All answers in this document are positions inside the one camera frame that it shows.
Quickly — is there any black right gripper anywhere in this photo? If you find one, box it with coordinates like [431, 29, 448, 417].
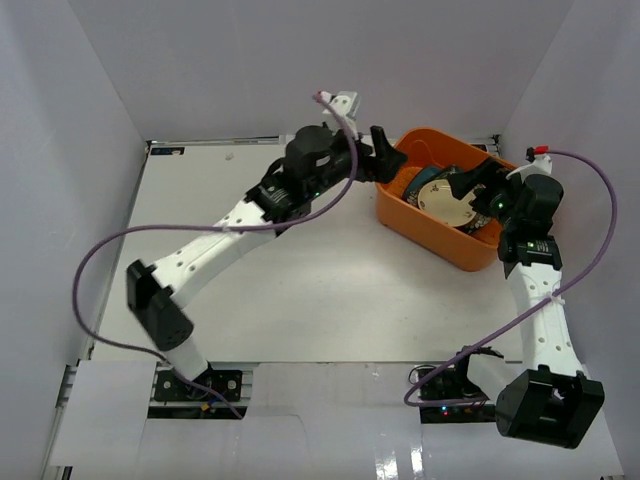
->
[447, 157, 523, 231]

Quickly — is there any beige floral round plate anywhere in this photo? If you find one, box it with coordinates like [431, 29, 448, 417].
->
[417, 179, 477, 228]

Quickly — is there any teal square plate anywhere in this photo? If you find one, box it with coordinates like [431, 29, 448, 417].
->
[402, 166, 441, 201]

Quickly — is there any black floral square plate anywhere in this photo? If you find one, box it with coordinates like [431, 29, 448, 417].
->
[448, 165, 492, 235]

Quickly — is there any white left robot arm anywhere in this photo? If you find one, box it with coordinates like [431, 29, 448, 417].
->
[126, 125, 501, 399]

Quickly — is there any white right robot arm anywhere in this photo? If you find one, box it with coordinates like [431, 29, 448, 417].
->
[450, 158, 605, 449]

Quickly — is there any orange plastic bin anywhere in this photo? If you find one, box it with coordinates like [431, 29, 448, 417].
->
[375, 127, 501, 272]

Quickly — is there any black label sticker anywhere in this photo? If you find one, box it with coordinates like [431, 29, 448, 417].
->
[149, 146, 185, 156]

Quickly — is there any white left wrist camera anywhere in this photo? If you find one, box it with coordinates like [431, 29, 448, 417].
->
[316, 91, 360, 140]

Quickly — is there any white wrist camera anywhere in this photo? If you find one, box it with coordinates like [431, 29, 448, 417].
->
[506, 145, 553, 181]
[316, 91, 360, 140]

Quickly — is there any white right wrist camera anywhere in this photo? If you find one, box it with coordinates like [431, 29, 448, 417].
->
[506, 145, 553, 181]

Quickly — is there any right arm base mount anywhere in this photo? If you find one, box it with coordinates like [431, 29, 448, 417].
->
[418, 367, 493, 415]

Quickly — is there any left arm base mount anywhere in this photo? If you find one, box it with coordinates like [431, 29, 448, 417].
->
[152, 367, 245, 404]

